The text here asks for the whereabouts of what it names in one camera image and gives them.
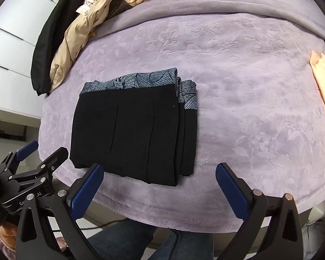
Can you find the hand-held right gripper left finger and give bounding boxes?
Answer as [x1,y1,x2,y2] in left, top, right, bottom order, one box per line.
[15,163,105,260]

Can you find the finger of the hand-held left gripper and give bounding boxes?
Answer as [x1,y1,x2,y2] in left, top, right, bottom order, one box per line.
[0,140,39,178]
[8,147,69,186]

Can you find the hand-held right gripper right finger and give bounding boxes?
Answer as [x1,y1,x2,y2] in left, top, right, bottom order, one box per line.
[215,162,304,260]

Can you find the black pants with grey lining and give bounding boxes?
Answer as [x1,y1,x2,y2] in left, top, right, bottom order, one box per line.
[70,67,198,187]

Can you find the person's left forearm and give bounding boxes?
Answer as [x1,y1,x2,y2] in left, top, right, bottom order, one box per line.
[0,227,17,260]

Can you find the person's left hand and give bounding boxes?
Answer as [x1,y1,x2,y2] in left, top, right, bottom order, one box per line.
[0,221,19,248]

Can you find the white shelf unit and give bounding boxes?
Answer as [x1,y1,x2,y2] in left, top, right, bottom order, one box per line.
[0,108,42,168]

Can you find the person's right leg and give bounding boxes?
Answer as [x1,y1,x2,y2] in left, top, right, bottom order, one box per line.
[149,229,215,260]

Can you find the white bag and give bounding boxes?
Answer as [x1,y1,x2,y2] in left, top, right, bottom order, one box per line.
[301,200,325,260]

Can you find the purple fleece blanket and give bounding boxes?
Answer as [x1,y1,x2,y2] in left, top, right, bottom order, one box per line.
[38,0,325,235]

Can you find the black garment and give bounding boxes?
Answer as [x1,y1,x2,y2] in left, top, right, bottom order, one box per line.
[30,0,88,96]

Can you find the white drawer cabinet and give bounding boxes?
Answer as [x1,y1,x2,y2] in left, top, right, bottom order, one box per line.
[0,0,68,120]

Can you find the beige puffer jacket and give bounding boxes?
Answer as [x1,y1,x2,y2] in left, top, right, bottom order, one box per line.
[49,0,141,93]

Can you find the dark brown garment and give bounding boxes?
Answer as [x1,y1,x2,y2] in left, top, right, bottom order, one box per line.
[106,0,137,19]

